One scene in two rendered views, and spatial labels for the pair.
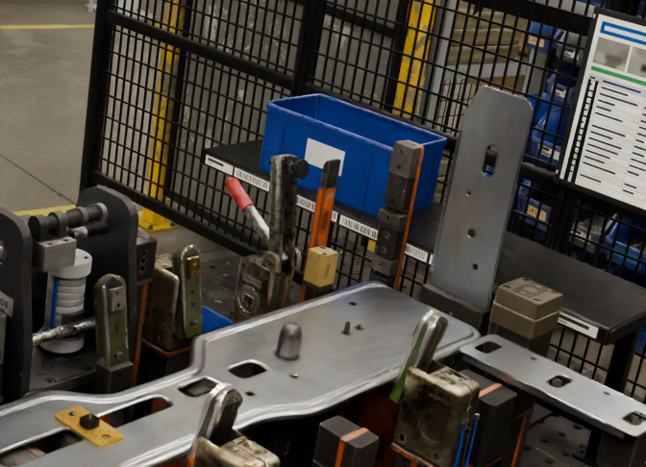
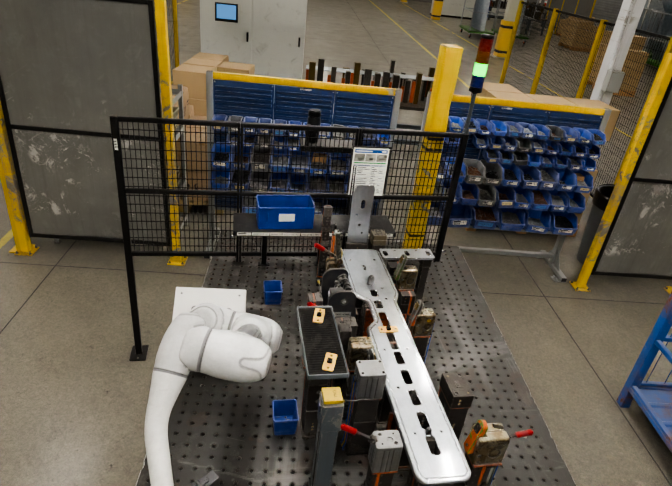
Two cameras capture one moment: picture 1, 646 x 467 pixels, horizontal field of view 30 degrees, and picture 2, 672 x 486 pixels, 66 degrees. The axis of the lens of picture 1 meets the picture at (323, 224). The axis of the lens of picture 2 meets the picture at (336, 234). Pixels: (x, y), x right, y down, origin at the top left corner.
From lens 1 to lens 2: 1.85 m
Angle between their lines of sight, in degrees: 46
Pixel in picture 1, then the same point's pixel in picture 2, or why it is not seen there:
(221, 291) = (233, 271)
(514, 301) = (379, 237)
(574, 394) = (413, 254)
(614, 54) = (360, 157)
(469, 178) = (356, 210)
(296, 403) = (394, 294)
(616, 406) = (422, 252)
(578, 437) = not seen: hidden behind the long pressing
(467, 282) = (359, 237)
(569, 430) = not seen: hidden behind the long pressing
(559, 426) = not seen: hidden behind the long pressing
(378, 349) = (376, 269)
